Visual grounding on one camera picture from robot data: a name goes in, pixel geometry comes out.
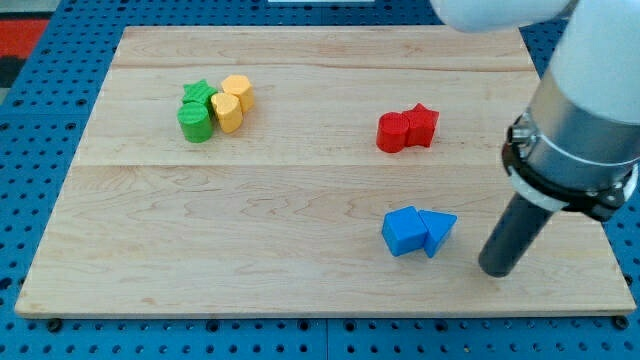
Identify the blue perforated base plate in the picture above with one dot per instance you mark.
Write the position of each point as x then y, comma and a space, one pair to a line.
43, 112

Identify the wooden board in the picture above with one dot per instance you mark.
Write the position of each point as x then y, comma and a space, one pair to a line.
283, 217

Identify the yellow heart block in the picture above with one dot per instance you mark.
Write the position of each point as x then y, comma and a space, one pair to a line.
228, 111

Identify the blue triangle block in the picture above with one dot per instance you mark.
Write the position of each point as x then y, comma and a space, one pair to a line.
439, 226

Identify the green cylinder block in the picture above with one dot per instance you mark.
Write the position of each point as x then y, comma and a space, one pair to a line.
195, 122

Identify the red star block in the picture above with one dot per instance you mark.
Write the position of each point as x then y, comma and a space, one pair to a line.
422, 125

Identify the blue cube block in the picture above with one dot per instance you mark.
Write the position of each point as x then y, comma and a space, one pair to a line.
403, 231

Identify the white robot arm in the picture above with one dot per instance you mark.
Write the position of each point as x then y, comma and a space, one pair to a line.
575, 147

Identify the yellow hexagon block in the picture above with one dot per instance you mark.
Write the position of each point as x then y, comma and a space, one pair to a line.
240, 87

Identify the red cylinder block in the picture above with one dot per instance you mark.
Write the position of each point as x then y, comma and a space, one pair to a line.
392, 132

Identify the green star block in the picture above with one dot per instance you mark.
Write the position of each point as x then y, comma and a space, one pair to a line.
201, 93

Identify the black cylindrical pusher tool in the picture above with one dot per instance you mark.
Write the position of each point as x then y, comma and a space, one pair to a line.
515, 231

